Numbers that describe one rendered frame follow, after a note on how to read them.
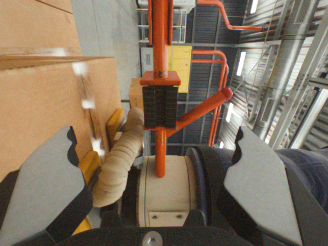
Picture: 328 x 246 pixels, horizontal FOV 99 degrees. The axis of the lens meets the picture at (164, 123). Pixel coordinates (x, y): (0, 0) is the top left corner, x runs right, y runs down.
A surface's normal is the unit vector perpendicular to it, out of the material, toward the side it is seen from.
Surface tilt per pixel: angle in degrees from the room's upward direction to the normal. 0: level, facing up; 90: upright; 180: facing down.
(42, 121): 0
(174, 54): 90
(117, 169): 58
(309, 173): 108
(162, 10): 77
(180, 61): 90
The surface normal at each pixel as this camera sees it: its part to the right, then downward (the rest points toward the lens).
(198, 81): 0.01, 0.45
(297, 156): -0.31, -0.90
